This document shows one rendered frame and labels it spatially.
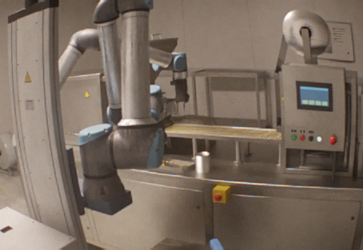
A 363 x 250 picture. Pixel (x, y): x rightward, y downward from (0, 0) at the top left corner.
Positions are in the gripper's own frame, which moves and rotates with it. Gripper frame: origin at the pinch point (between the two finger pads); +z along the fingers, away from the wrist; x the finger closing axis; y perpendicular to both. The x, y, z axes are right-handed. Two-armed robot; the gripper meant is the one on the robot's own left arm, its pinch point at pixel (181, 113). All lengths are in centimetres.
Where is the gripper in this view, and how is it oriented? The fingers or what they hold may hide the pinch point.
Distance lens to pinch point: 249.4
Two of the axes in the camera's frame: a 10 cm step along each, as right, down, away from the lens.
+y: 4.8, -2.4, 8.4
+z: 0.7, 9.7, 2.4
